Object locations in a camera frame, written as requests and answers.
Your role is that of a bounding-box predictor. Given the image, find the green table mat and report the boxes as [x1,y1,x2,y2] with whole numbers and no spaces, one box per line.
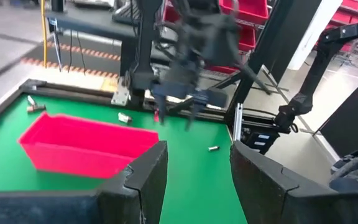
[0,93,248,224]

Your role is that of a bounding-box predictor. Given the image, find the black frame post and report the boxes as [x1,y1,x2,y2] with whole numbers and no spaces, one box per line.
[224,0,323,125]

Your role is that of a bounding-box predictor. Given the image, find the red storage bin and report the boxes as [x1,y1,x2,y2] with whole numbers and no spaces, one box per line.
[314,0,358,54]

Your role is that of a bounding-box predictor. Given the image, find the aluminium extrusion post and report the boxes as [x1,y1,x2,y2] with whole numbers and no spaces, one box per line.
[232,103,244,142]

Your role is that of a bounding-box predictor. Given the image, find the person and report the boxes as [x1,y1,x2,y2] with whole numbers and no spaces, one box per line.
[328,95,358,194]

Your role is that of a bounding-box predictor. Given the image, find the red plastic bin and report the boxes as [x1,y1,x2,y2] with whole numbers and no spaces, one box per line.
[17,111,160,180]

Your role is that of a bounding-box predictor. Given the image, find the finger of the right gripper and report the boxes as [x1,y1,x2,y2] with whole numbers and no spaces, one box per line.
[184,101,207,132]
[155,94,168,126]

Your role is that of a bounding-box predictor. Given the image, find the black partition panel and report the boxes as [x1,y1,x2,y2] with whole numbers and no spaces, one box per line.
[318,67,358,158]

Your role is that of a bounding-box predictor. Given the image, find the black control box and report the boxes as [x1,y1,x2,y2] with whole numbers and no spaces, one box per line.
[242,126,281,156]

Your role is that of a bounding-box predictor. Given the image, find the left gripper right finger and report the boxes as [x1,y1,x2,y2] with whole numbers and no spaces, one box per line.
[229,139,358,224]

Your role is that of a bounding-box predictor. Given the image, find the red shelf bin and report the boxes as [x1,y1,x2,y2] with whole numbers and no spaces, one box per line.
[218,0,270,26]
[208,64,241,75]
[237,24,257,53]

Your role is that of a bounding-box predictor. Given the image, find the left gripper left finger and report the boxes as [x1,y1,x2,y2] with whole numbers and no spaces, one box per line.
[0,139,169,224]

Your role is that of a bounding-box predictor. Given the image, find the dark grey desk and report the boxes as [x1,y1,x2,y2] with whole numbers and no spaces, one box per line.
[47,8,142,43]

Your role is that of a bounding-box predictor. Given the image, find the metal angle bracket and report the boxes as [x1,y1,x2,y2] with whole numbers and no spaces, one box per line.
[110,77,131,107]

